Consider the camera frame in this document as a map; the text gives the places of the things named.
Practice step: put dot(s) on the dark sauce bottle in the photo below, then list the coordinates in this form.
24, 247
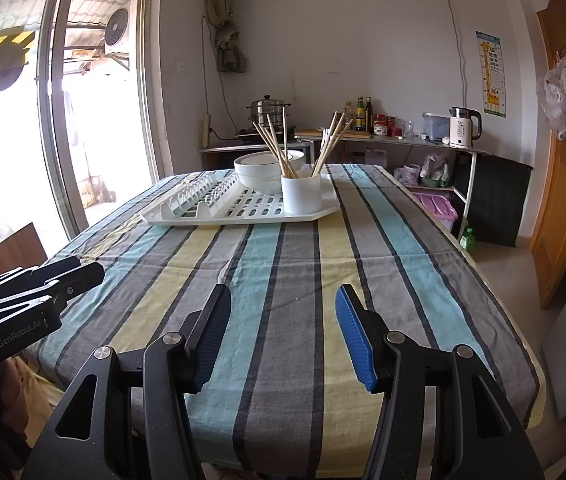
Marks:
369, 116

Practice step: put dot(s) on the metal stove stand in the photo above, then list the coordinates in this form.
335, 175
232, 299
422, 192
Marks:
223, 149

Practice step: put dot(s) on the red lid jar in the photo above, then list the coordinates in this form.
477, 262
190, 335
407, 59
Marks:
380, 125

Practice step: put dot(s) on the gas stove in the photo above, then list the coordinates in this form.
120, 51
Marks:
248, 135

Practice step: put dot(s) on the metal sliding door frame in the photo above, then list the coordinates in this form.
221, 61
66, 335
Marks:
58, 110

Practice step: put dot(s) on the wooden cutting board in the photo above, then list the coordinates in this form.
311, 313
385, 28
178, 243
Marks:
358, 135

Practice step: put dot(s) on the bag of kitchen goods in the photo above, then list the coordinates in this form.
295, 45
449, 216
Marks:
435, 170

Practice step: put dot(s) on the beige power strip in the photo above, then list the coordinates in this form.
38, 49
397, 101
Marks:
206, 130

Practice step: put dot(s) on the pink storage box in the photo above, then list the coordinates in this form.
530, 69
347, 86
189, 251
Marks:
435, 207

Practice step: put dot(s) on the striped tablecloth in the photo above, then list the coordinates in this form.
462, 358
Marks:
288, 270

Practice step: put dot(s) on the hanging plastic bag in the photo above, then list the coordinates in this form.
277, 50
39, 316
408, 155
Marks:
558, 100

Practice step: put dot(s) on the green oil bottle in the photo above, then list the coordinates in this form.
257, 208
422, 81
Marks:
360, 115

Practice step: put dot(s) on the steel steamer pot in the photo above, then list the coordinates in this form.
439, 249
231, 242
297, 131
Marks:
263, 110

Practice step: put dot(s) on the brown wooden board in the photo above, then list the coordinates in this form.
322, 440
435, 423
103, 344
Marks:
13, 250

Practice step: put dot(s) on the purple lid cup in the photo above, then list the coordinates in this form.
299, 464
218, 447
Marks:
411, 175

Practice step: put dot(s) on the steel shelf counter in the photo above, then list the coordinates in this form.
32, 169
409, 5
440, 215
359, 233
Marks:
413, 141

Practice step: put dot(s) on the bunch of wooden chopsticks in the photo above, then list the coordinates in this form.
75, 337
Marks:
321, 162

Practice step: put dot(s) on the white electric kettle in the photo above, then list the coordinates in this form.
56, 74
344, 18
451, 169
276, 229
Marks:
463, 130

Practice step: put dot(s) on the green plastic bottle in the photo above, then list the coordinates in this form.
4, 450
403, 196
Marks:
467, 241

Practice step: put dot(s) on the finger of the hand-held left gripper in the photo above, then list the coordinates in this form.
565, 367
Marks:
80, 280
48, 269

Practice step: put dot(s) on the giraffe wall poster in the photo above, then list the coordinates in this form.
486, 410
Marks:
490, 75

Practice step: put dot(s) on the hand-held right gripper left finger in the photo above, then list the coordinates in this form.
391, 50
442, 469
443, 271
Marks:
213, 340

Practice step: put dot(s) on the small seasoning bottle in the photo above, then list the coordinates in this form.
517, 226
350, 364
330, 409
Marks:
348, 110

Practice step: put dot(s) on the white plastic dish rack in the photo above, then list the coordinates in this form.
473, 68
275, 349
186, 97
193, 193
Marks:
313, 212

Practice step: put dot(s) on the white cylindrical cup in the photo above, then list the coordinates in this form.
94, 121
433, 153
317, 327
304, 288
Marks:
300, 195

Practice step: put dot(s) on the clear plastic container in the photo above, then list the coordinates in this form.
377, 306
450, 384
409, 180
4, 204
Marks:
435, 127

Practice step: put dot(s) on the outdoor fan unit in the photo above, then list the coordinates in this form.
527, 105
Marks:
115, 27

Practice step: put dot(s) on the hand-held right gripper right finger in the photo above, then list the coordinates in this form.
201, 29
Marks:
355, 340

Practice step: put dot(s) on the hanging grey cloth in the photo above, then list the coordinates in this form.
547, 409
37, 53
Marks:
228, 47

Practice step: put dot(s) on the wooden door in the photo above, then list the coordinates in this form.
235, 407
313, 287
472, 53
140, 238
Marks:
563, 200

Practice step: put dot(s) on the white bowl dark rim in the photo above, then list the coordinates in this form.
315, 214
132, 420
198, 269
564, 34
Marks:
258, 181
263, 160

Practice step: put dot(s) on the black cabinet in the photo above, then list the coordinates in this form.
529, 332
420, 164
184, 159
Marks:
493, 200

